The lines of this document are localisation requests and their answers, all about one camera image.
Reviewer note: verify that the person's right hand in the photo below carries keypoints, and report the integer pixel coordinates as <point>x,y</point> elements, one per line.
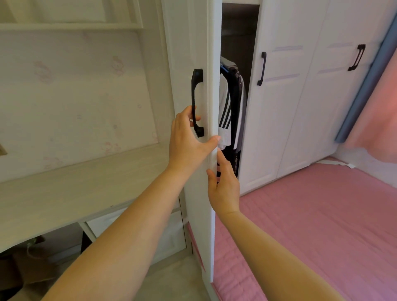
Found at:
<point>226,192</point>

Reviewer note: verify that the person's left hand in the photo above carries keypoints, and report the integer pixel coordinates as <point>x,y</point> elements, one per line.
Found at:
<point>184,145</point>

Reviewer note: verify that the person's right thumb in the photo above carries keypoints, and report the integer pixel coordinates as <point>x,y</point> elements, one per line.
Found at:
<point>211,180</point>

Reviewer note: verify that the person's left thumb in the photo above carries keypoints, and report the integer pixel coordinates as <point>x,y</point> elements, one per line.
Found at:
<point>212,143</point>

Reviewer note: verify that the white wardrobe door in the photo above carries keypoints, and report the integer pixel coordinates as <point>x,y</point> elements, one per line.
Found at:
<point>279,108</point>
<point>192,40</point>
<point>322,108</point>

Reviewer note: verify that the person's left forearm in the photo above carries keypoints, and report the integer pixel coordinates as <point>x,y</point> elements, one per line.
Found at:
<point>130,235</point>

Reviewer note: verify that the person's right forearm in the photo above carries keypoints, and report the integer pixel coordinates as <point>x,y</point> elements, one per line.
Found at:
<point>266,257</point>

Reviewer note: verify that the white black-striped hanging garment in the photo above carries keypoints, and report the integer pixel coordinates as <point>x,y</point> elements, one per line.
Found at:
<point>225,108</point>

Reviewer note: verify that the black hanging garment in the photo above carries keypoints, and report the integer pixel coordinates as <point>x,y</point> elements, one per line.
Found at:
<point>237,90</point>

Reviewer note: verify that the white closed wardrobe door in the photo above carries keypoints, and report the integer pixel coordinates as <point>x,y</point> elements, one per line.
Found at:
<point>322,108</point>
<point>279,108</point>

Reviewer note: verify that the pink quilted bed cover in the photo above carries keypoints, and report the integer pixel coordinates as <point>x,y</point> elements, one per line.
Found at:
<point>310,223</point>

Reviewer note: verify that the pink curtain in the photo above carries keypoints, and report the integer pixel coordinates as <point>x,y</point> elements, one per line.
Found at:
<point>375,124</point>

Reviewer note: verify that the brown cardboard box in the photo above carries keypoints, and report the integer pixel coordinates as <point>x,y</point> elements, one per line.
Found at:
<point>28,266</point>

